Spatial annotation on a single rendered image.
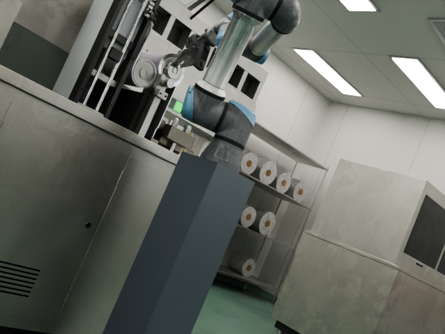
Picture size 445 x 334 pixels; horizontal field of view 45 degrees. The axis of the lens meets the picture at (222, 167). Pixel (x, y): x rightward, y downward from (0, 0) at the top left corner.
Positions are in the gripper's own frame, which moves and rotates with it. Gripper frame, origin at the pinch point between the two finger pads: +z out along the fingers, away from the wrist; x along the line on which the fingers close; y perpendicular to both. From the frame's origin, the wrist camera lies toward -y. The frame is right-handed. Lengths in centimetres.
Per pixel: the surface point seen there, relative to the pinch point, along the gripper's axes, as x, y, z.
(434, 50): -275, 148, -62
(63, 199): 37, -67, 27
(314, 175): -451, 194, 159
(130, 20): 33.0, -1.1, -6.2
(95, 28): 34.6, 9.0, 13.6
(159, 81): 5.0, -7.2, 7.2
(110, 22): 41.9, -7.9, -4.9
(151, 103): 4.5, -15.5, 12.9
